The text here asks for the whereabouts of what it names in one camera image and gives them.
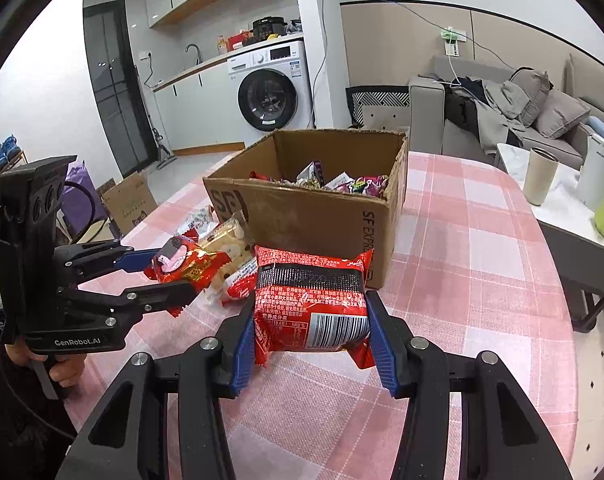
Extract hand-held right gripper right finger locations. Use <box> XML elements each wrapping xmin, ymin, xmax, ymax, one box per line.
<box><xmin>365</xmin><ymin>290</ymin><xmax>576</xmax><ymax>480</ymax></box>

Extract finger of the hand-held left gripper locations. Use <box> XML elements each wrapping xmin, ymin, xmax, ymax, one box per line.
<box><xmin>54</xmin><ymin>239</ymin><xmax>161</xmax><ymax>286</ymax></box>
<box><xmin>58</xmin><ymin>280</ymin><xmax>198</xmax><ymax>324</ymax></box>

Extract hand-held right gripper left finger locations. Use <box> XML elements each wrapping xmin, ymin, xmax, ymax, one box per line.
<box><xmin>69</xmin><ymin>304</ymin><xmax>257</xmax><ymax>480</ymax></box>

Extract red gold snack packet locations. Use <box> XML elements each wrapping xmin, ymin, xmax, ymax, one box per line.
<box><xmin>144</xmin><ymin>236</ymin><xmax>233</xmax><ymax>317</ymax></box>

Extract red barcode snack packet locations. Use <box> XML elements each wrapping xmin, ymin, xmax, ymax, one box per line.
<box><xmin>253</xmin><ymin>245</ymin><xmax>376</xmax><ymax>369</ymax></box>

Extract beige pastry packet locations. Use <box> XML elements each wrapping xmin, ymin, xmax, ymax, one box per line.
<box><xmin>202</xmin><ymin>212</ymin><xmax>257</xmax><ymax>303</ymax></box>

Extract large cardboard box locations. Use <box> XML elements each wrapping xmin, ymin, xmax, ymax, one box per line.
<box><xmin>203</xmin><ymin>129</ymin><xmax>409</xmax><ymax>291</ymax></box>

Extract magenta snack packet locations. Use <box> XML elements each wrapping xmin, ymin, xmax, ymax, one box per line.
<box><xmin>348</xmin><ymin>174</ymin><xmax>389</xmax><ymax>196</ymax></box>

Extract purple silver snack bag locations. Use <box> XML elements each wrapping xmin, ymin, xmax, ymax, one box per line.
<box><xmin>296</xmin><ymin>160</ymin><xmax>325</xmax><ymax>189</ymax></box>

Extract person's left forearm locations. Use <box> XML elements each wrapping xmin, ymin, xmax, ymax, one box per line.
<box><xmin>0</xmin><ymin>355</ymin><xmax>80</xmax><ymax>480</ymax></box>

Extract person's left hand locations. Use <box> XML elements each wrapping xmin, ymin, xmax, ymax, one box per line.
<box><xmin>4</xmin><ymin>345</ymin><xmax>87</xmax><ymax>389</ymax></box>

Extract small brown cardboard box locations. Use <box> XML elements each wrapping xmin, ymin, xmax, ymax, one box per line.
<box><xmin>100</xmin><ymin>171</ymin><xmax>159</xmax><ymax>235</ymax></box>

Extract purple plastic bag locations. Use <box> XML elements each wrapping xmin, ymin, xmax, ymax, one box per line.
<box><xmin>64</xmin><ymin>160</ymin><xmax>108</xmax><ymax>234</ymax></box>

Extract pink checked tablecloth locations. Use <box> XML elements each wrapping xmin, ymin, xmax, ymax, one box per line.
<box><xmin>64</xmin><ymin>150</ymin><xmax>583</xmax><ymax>480</ymax></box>

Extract grey floor mop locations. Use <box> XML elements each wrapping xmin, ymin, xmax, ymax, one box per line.
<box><xmin>149</xmin><ymin>127</ymin><xmax>179</xmax><ymax>169</ymax></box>

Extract white lower cabinets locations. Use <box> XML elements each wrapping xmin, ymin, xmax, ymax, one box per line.
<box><xmin>153</xmin><ymin>61</ymin><xmax>245</xmax><ymax>157</ymax></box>

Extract dark glass door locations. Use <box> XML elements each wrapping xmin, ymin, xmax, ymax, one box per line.
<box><xmin>83</xmin><ymin>1</ymin><xmax>155</xmax><ymax>177</ymax></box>

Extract white washing machine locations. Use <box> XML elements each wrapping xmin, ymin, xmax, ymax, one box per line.
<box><xmin>227</xmin><ymin>40</ymin><xmax>315</xmax><ymax>134</ymax></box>

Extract white dotted rug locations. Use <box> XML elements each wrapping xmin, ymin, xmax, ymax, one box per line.
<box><xmin>567</xmin><ymin>300</ymin><xmax>604</xmax><ymax>463</ymax></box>

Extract white marble coffee table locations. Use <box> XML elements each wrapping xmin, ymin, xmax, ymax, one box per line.
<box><xmin>496</xmin><ymin>142</ymin><xmax>604</xmax><ymax>262</ymax></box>

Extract beige tumbler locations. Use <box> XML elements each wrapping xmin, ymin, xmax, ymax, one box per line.
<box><xmin>523</xmin><ymin>147</ymin><xmax>561</xmax><ymax>206</ymax></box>

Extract black white patterned board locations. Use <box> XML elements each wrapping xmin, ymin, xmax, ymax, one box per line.
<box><xmin>346</xmin><ymin>85</ymin><xmax>411</xmax><ymax>131</ymax></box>

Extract grey sofa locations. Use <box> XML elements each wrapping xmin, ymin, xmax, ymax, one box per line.
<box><xmin>408</xmin><ymin>52</ymin><xmax>604</xmax><ymax>172</ymax></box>

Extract dark clothes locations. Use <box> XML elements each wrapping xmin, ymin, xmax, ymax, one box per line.
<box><xmin>444</xmin><ymin>79</ymin><xmax>488</xmax><ymax>137</ymax></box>

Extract black pressure cooker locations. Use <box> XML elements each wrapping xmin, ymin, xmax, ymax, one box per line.
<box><xmin>253</xmin><ymin>16</ymin><xmax>287</xmax><ymax>41</ymax></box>

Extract grey coat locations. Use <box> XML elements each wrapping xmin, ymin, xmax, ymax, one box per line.
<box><xmin>474</xmin><ymin>77</ymin><xmax>529</xmax><ymax>149</ymax></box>

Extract white electric kettle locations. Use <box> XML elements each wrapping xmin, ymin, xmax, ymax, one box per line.
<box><xmin>577</xmin><ymin>132</ymin><xmax>604</xmax><ymax>212</ymax></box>

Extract light grey cushion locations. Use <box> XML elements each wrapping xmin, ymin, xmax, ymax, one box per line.
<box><xmin>534</xmin><ymin>89</ymin><xmax>592</xmax><ymax>140</ymax></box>

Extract dark grey cushion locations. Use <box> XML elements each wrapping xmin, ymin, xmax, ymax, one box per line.
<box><xmin>509</xmin><ymin>67</ymin><xmax>553</xmax><ymax>129</ymax></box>

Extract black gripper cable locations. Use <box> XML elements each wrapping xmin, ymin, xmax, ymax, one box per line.
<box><xmin>56</xmin><ymin>181</ymin><xmax>96</xmax><ymax>242</ymax></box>

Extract wall power strip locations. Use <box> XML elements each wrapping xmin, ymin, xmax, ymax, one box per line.
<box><xmin>439</xmin><ymin>26</ymin><xmax>467</xmax><ymax>57</ymax></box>

